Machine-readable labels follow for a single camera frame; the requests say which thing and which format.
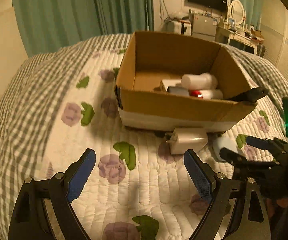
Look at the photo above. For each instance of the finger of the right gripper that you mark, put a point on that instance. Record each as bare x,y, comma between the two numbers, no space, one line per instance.
274,146
240,161

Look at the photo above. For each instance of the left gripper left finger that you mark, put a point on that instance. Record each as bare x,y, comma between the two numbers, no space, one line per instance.
30,219

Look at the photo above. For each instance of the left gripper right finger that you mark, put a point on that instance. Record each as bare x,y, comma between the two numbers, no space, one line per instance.
249,218

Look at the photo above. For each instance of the light blue earbuds case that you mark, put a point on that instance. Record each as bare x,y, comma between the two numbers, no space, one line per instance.
223,142

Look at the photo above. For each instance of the white bottle red cap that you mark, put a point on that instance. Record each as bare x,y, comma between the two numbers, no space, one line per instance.
207,94

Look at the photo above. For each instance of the white handheld device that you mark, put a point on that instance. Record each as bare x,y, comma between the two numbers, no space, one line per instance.
199,82

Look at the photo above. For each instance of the grey 65W power bank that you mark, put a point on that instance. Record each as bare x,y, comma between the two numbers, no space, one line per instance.
178,91

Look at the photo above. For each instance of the white long power adapter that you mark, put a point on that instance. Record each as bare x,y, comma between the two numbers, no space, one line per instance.
165,83

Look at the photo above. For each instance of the white square charger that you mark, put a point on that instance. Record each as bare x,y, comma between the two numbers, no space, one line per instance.
183,139

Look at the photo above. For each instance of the grey checkered bedspread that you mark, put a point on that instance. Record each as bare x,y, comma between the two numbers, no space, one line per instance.
30,104

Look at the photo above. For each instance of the white quilted floral mat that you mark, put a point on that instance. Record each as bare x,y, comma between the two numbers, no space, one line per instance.
135,178

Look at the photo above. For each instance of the white louvered wardrobe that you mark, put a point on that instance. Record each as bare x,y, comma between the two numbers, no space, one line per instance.
274,28

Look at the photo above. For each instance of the open cardboard box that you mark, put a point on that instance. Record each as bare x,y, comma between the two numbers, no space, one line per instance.
153,56

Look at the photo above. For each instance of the white dressing table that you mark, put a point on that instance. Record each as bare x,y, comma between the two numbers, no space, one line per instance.
227,36

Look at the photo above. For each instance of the small silver refrigerator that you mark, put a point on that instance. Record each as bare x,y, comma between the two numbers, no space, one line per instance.
204,27

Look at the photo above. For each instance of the oval white mirror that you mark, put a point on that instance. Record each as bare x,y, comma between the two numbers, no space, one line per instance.
236,11

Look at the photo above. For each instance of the white suitcase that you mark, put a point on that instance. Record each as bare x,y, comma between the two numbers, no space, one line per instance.
180,27

